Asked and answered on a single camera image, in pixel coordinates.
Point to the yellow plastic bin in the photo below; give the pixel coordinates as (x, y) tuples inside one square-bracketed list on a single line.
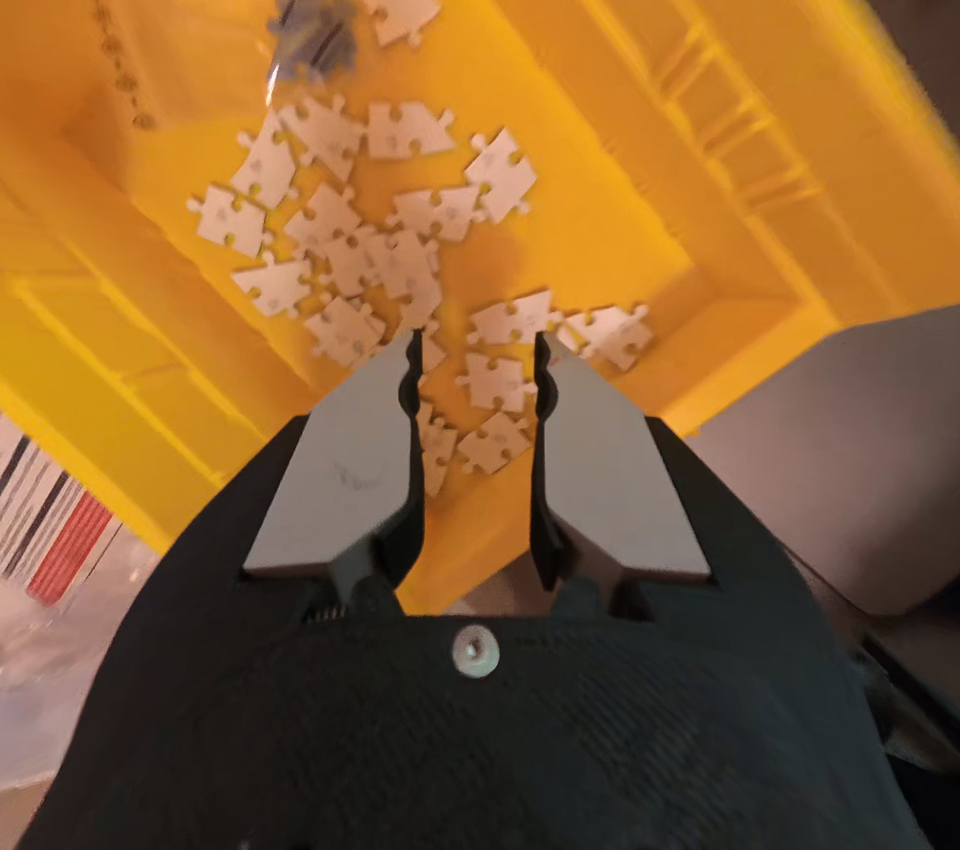
[(600, 227)]

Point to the clear bag of blue pieces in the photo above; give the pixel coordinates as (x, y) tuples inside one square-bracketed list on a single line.
[(315, 28)]

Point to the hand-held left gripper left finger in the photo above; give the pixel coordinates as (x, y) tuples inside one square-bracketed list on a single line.
[(337, 475)]

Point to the heap of white puzzle pieces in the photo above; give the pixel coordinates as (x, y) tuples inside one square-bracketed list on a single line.
[(405, 129)]

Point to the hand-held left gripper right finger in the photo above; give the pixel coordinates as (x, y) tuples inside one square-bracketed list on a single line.
[(622, 490)]

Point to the striped printed sheet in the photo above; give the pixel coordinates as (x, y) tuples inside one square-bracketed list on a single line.
[(60, 527)]

